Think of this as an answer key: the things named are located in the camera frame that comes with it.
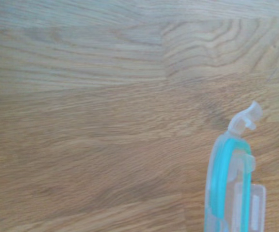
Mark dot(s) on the clear lid with teal seal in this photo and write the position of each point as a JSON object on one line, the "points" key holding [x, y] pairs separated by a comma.
{"points": [[217, 181]]}

